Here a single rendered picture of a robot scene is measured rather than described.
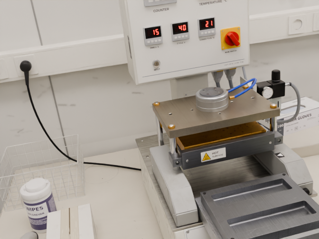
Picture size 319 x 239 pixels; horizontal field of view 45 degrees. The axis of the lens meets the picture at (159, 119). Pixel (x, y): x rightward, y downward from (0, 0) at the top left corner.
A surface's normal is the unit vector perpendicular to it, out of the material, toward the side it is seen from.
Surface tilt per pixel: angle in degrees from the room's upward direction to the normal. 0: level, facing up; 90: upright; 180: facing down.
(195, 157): 90
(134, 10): 90
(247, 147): 90
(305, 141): 0
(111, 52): 90
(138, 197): 0
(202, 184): 0
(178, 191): 40
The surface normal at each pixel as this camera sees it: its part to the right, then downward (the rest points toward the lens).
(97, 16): 0.18, 0.39
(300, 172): 0.07, -0.44
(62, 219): -0.09, -0.90
